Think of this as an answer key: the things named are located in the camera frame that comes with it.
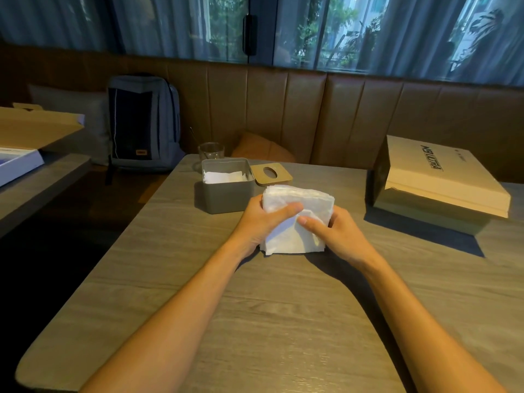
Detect person's left hand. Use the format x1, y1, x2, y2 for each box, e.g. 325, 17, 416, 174
230, 195, 304, 260

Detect person's right hand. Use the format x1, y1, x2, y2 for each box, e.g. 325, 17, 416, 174
297, 206, 379, 268

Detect stack of white paper napkins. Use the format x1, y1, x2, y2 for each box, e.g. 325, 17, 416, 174
260, 184, 335, 257

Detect person's right forearm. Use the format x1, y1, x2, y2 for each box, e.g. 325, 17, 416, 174
355, 253, 508, 393

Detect person's left forearm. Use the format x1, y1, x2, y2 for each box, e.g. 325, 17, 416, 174
80, 240, 251, 393

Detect wooden lid with oval hole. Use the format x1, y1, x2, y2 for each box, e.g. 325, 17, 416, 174
250, 163, 294, 187

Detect orange cushion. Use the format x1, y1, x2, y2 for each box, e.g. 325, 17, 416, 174
231, 132, 297, 164

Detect grey napkin box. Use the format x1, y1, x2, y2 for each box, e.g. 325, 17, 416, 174
194, 158, 256, 215

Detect white napkins in box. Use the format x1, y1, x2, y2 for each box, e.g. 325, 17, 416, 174
203, 170, 248, 184

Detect clear drinking glass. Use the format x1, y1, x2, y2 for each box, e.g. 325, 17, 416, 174
198, 142, 225, 162

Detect brown leather bench seat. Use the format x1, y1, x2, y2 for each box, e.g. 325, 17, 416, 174
0, 41, 524, 185

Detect tan cardboard box with lid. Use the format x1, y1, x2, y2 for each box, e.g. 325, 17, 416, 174
372, 135, 512, 236

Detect grey backpack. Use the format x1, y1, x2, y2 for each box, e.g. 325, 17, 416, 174
106, 75, 186, 175

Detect sheer blue curtain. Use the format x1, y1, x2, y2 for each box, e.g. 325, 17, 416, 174
0, 0, 524, 87

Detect grey cushion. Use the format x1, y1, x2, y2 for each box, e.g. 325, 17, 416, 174
28, 84, 112, 166

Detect open flat cardboard box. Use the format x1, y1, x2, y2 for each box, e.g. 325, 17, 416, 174
0, 103, 86, 188

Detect black window handle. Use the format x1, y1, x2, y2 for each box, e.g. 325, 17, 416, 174
242, 14, 258, 57

